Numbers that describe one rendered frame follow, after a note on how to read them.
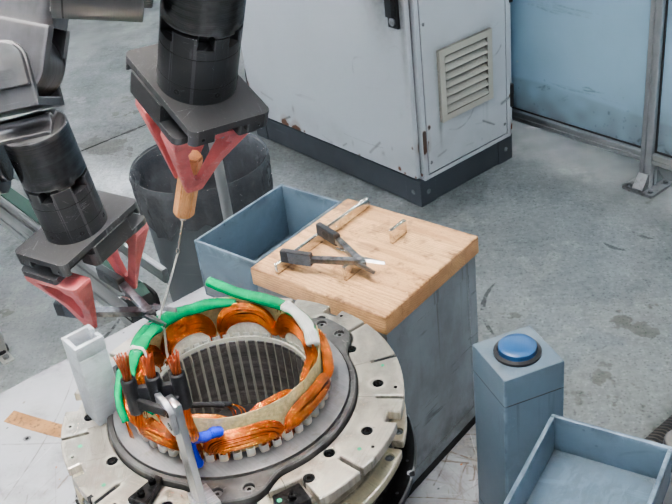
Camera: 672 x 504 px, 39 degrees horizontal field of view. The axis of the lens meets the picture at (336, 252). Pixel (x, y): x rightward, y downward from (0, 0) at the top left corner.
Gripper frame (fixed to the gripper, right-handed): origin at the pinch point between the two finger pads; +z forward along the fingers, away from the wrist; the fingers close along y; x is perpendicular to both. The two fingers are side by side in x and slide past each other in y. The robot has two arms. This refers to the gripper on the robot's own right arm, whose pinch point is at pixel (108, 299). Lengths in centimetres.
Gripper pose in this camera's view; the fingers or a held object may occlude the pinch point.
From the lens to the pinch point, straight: 94.3
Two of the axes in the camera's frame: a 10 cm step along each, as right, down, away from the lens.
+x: 8.4, 2.0, -5.0
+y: -5.1, 6.0, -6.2
